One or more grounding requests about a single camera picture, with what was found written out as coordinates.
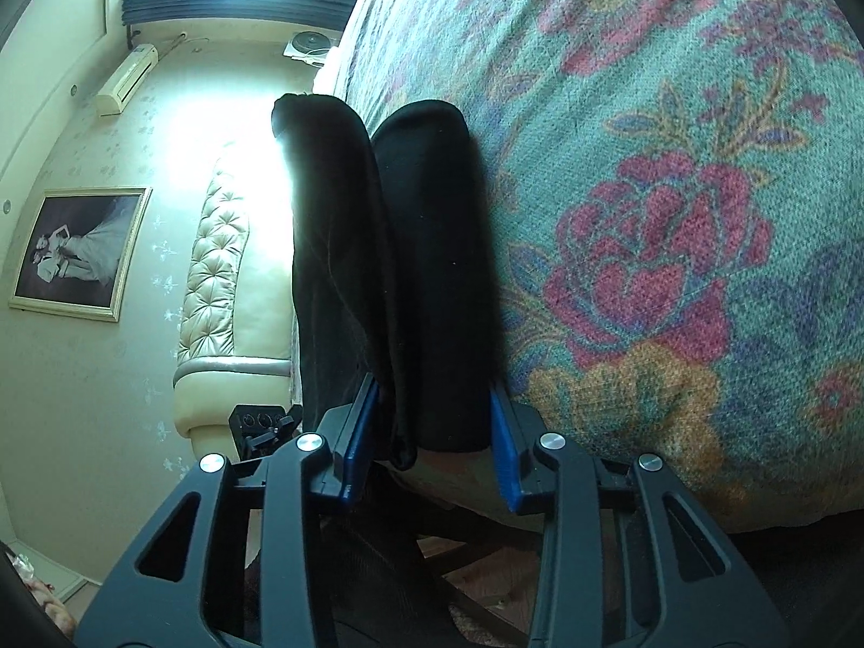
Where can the white air conditioner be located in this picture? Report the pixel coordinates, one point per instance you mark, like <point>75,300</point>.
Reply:
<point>125,81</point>

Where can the white fan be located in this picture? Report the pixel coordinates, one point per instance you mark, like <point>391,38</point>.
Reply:
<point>310,48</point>

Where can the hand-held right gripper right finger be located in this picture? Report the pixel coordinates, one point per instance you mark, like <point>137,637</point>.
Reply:
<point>506,452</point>

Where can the cream tufted headboard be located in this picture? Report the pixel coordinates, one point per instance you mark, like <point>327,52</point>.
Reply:
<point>229,297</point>

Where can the floral bedspread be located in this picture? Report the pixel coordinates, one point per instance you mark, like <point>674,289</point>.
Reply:
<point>675,182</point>

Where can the black pants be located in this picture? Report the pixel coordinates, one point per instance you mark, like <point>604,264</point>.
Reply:
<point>432,270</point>

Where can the dark blue curtain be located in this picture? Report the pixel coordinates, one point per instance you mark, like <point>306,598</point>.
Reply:
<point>236,3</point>

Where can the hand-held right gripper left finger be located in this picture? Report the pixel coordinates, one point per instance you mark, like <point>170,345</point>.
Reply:
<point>358,432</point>

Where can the framed wall picture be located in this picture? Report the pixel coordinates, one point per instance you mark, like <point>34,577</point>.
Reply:
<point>77,253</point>

